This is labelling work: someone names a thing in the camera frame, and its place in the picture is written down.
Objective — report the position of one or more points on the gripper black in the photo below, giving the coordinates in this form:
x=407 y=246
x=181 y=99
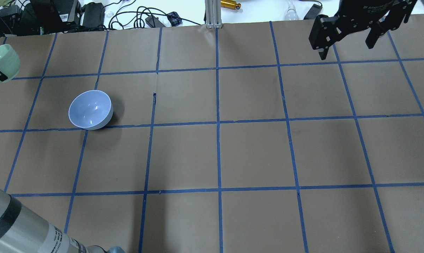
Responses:
x=373 y=8

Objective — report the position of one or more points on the green bowl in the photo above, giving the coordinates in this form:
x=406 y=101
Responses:
x=9 y=61

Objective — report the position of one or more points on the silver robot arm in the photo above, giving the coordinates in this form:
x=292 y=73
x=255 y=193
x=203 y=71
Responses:
x=24 y=231

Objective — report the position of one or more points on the blue bowl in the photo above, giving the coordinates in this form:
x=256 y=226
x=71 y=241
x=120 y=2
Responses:
x=91 y=110

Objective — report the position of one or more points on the black power adapter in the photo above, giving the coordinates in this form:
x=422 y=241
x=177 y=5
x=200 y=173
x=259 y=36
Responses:
x=313 y=12

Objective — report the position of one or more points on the white light bulb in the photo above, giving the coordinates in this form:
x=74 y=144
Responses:
x=291 y=13

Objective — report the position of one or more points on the black laptop bag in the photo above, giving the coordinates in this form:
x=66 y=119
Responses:
x=38 y=17

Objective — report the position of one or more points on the yellow brass tool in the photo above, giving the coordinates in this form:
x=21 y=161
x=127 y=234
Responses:
x=230 y=4

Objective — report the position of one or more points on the aluminium frame post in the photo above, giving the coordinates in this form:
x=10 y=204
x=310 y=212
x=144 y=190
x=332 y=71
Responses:
x=213 y=14

